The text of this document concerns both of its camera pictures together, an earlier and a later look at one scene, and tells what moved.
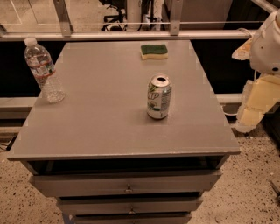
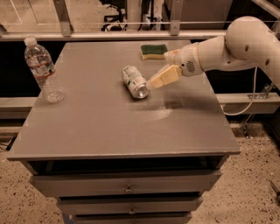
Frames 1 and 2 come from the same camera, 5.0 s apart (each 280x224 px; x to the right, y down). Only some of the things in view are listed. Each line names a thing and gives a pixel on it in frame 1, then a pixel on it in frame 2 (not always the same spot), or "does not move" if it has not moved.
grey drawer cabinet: x=103 y=158 does not move
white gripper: x=266 y=52 -> x=188 y=59
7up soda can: x=159 y=94 -> x=136 y=82
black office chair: x=120 y=5 does not move
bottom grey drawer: x=131 y=218 does not move
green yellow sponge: x=150 y=52 does not move
